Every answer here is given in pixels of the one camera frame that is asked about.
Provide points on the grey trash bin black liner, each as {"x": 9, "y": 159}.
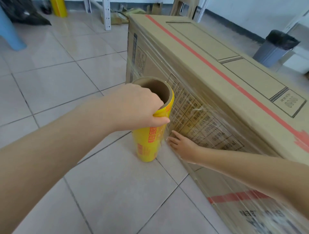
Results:
{"x": 272, "y": 50}

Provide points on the folded brown cardboard sheet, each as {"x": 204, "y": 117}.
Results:
{"x": 179, "y": 7}

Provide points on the large brown cardboard box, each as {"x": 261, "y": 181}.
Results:
{"x": 217, "y": 79}

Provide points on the white perforated metal post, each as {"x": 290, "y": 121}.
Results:
{"x": 107, "y": 14}

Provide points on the person's right thumb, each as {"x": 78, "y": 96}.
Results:
{"x": 175, "y": 134}

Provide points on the person's right hand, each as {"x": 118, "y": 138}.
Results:
{"x": 184, "y": 146}

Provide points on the black plastic bag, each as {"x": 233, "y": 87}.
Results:
{"x": 26, "y": 12}

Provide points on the person's left forearm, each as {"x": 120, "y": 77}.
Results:
{"x": 53, "y": 149}

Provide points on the person's left hand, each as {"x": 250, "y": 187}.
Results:
{"x": 135, "y": 106}

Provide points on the small flattened cardboard box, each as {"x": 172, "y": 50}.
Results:
{"x": 119, "y": 17}

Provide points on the person's left thumb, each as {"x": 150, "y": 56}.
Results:
{"x": 161, "y": 120}

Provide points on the person's right forearm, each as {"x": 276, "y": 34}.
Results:
{"x": 256, "y": 178}

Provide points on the clear stretch film sheet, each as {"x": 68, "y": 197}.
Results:
{"x": 207, "y": 115}

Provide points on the yellow cling film roll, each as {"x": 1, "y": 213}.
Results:
{"x": 149, "y": 142}

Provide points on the blue plastic stool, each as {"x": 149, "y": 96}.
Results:
{"x": 9, "y": 31}

